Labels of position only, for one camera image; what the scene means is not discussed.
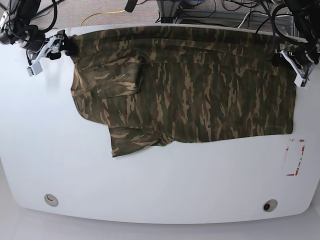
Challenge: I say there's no red tape rectangle marking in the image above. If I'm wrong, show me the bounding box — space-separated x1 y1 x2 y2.
283 139 306 176

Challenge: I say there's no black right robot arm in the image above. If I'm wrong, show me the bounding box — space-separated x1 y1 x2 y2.
0 0 78 77

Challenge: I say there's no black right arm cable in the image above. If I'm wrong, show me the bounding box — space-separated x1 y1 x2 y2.
4 0 60 51

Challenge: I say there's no left table cable grommet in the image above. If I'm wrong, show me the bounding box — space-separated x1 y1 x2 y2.
44 194 59 207

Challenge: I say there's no aluminium frame stand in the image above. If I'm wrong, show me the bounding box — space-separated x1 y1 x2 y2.
155 0 217 24

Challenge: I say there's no table cable grommet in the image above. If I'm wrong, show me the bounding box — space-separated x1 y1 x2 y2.
44 194 59 207
262 199 278 213

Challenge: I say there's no camouflage T-shirt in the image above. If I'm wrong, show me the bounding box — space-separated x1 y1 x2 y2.
71 25 296 157

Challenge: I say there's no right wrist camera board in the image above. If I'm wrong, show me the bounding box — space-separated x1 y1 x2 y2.
27 62 43 77

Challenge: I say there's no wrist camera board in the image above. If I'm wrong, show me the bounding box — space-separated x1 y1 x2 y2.
27 62 43 77
294 75 309 89

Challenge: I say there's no right table cable grommet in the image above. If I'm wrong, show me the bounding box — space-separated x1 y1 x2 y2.
262 199 278 213

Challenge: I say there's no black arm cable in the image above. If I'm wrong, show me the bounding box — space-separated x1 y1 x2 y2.
4 0 60 51
254 0 320 51

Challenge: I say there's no yellow cable on floor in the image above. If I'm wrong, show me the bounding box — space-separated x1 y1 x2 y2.
79 9 126 27

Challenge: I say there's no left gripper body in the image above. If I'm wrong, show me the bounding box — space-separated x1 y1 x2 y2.
278 38 320 83

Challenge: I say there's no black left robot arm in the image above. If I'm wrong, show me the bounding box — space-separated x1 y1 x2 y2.
269 0 320 88

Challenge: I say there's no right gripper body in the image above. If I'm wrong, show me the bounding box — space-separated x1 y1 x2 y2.
0 13 66 77

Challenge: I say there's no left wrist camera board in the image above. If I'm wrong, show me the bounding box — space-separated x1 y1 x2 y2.
294 75 309 89

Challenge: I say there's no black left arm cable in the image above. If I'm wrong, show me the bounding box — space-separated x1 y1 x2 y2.
254 0 320 51

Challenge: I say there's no white cable on floor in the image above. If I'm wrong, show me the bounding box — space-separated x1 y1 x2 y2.
237 10 251 29

